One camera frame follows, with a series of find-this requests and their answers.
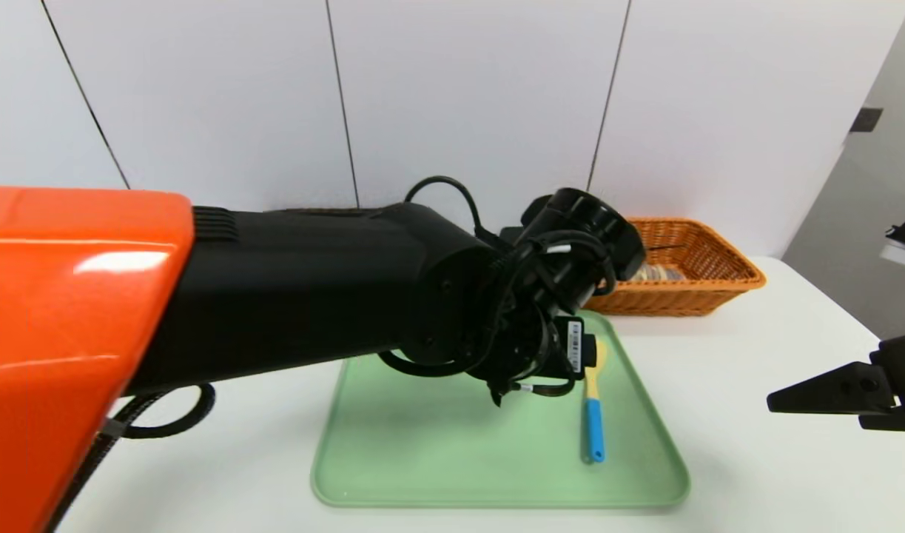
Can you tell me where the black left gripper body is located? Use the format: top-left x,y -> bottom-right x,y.
536,315 -> 585,381

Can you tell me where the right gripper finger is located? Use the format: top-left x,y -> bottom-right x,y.
858,406 -> 905,432
766,361 -> 898,415

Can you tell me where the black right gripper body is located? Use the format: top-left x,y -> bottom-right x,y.
869,335 -> 905,435

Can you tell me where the wooden spoon with blue handle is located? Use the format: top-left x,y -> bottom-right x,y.
582,337 -> 610,464

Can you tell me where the orange wicker basket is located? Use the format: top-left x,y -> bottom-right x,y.
582,216 -> 767,318

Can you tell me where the light green plastic tray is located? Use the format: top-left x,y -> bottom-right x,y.
312,309 -> 691,509

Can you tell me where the black left wrist camera cable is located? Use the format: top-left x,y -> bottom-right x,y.
404,175 -> 497,241

